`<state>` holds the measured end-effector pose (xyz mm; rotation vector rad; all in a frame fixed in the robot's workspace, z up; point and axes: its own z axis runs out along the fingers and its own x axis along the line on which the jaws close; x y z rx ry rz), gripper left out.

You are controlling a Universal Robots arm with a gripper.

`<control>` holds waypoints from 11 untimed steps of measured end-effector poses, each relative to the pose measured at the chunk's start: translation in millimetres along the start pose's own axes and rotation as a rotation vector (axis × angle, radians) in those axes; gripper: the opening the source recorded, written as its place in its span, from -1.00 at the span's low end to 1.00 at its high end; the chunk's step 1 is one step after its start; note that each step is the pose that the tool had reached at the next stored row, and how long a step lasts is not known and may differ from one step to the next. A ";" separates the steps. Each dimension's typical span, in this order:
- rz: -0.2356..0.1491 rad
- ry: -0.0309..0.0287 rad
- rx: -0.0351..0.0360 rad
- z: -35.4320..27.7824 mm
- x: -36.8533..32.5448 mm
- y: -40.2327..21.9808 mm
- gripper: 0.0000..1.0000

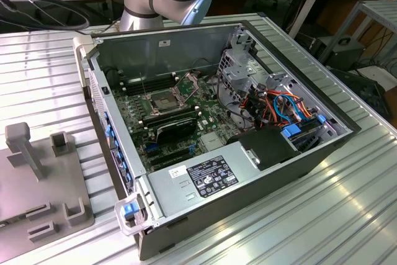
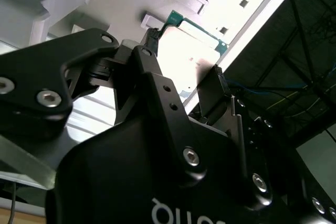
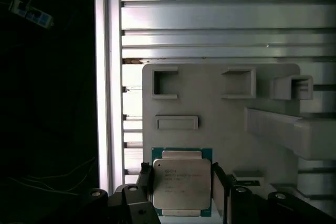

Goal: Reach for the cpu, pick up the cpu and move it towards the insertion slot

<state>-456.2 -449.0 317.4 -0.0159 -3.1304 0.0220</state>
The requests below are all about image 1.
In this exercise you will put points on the black and silver PC case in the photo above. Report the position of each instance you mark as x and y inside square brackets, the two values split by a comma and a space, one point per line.
[217, 203]

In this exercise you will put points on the black panel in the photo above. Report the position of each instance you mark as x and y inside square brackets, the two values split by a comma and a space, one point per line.
[366, 91]

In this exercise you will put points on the silver drive cage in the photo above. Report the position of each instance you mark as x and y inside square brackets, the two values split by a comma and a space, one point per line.
[237, 74]

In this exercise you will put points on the black expansion slot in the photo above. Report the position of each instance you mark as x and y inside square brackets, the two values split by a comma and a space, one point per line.
[172, 161]
[169, 153]

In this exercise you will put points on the silver power supply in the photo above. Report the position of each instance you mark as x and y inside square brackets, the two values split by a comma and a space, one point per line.
[173, 187]

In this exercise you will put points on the green motherboard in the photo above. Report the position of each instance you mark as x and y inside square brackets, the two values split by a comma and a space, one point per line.
[211, 116]

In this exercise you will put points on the silver chipset heatsink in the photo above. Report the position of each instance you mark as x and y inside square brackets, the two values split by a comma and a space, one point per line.
[212, 141]

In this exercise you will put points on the black graphics card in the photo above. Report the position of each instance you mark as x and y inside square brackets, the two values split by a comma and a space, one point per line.
[176, 130]

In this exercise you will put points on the grey parts rack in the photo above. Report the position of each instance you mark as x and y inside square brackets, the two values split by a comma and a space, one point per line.
[46, 168]

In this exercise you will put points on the grey metal shelf frame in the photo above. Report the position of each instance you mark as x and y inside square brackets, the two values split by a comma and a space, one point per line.
[380, 9]

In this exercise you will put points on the CPU socket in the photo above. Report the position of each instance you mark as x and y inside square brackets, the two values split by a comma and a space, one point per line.
[162, 102]

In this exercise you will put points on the blue case latch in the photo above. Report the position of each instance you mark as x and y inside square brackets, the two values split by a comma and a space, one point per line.
[129, 210]

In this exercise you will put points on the hard disk in blue carrier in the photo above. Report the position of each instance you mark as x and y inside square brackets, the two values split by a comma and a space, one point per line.
[291, 131]

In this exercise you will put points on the metal locking lever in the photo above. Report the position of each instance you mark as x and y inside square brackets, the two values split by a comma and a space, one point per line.
[144, 85]

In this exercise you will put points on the blue expansion slot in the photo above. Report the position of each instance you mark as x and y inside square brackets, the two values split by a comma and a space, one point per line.
[151, 147]

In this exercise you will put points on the black plastic cover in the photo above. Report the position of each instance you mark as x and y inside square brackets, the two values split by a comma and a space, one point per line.
[266, 147]

